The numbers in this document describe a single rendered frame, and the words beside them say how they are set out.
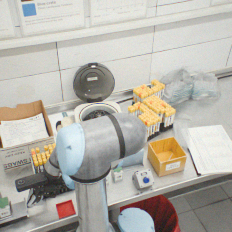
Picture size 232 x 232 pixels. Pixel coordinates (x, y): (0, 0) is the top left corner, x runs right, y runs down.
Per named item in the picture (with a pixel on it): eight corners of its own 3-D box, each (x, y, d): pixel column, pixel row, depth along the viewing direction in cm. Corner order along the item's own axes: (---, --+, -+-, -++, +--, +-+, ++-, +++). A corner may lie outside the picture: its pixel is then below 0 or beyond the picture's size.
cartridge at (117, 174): (114, 182, 153) (114, 172, 149) (110, 175, 156) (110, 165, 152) (123, 180, 154) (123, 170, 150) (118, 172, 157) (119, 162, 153)
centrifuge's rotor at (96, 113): (86, 137, 167) (85, 127, 162) (82, 117, 178) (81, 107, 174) (117, 133, 169) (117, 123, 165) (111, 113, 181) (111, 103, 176)
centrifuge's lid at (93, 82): (71, 66, 165) (69, 59, 172) (75, 110, 179) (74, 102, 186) (114, 62, 169) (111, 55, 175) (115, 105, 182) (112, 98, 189)
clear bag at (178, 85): (166, 110, 192) (170, 83, 180) (146, 95, 203) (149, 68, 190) (199, 94, 203) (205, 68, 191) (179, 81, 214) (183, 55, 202)
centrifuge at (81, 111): (80, 159, 163) (79, 141, 155) (74, 119, 185) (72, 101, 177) (129, 152, 167) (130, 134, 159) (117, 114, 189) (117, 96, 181)
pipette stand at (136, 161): (123, 171, 158) (123, 156, 151) (119, 160, 163) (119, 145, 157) (143, 167, 160) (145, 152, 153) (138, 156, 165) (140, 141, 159)
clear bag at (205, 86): (186, 99, 199) (190, 80, 190) (184, 83, 212) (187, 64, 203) (222, 102, 198) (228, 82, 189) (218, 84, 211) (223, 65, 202)
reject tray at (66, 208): (59, 219, 139) (59, 218, 139) (55, 205, 144) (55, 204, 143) (75, 213, 141) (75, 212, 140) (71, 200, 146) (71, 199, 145)
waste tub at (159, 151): (158, 177, 155) (160, 163, 149) (146, 157, 165) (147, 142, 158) (185, 170, 159) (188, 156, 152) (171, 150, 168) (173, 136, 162)
